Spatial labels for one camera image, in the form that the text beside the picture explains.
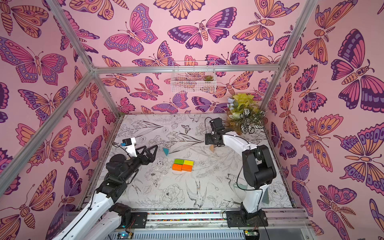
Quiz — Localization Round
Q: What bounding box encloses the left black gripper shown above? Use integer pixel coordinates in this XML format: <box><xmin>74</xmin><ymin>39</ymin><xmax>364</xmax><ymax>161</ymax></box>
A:
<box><xmin>120</xmin><ymin>145</ymin><xmax>157</xmax><ymax>184</ymax></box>

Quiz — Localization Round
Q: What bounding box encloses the teal triangle block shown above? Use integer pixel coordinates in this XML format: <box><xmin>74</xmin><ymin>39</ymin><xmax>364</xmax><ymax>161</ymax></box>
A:
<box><xmin>163</xmin><ymin>148</ymin><xmax>169</xmax><ymax>156</ymax></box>

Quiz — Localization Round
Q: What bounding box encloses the green wooden block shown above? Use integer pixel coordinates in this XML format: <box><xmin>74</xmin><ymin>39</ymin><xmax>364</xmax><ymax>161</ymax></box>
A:
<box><xmin>174</xmin><ymin>159</ymin><xmax>185</xmax><ymax>165</ymax></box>

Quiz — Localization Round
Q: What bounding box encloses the orange wooden block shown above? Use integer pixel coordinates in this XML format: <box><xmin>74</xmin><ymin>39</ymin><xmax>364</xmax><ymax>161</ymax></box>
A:
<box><xmin>172</xmin><ymin>164</ymin><xmax>183</xmax><ymax>172</ymax></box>
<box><xmin>182</xmin><ymin>165</ymin><xmax>193</xmax><ymax>172</ymax></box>

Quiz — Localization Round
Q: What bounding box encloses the yellow wooden block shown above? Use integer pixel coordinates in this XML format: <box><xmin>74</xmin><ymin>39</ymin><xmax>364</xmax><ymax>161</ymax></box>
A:
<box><xmin>183</xmin><ymin>160</ymin><xmax>194</xmax><ymax>166</ymax></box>

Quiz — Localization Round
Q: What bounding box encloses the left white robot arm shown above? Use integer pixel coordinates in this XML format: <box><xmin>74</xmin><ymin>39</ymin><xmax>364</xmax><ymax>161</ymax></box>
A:
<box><xmin>54</xmin><ymin>144</ymin><xmax>158</xmax><ymax>240</ymax></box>

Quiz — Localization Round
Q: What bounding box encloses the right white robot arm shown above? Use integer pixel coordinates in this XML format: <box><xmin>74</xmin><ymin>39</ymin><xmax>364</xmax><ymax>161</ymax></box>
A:
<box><xmin>205</xmin><ymin>118</ymin><xmax>277</xmax><ymax>228</ymax></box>

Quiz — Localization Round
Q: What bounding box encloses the amber glass vase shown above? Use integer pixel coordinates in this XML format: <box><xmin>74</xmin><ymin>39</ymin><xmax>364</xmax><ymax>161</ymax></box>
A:
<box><xmin>226</xmin><ymin>110</ymin><xmax>243</xmax><ymax>136</ymax></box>

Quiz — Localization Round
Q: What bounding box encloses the artificial plant bouquet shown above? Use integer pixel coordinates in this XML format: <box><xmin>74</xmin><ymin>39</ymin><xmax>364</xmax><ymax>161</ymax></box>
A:
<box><xmin>227</xmin><ymin>94</ymin><xmax>266</xmax><ymax>134</ymax></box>

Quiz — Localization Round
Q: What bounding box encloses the small potted succulent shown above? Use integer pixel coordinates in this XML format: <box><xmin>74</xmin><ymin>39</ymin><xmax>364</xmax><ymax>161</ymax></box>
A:
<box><xmin>204</xmin><ymin>75</ymin><xmax>214</xmax><ymax>82</ymax></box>

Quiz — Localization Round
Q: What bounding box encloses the white wire basket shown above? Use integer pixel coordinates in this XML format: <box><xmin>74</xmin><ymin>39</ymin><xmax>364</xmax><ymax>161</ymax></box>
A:
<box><xmin>169</xmin><ymin>60</ymin><xmax>217</xmax><ymax>94</ymax></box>

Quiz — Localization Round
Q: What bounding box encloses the aluminium frame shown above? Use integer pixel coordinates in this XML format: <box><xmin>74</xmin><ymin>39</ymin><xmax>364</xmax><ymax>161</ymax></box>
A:
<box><xmin>1</xmin><ymin>1</ymin><xmax>318</xmax><ymax>194</ymax></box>

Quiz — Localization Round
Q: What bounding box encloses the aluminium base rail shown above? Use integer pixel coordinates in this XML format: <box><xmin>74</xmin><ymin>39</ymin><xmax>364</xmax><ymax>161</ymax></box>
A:
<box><xmin>59</xmin><ymin>206</ymin><xmax>313</xmax><ymax>240</ymax></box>

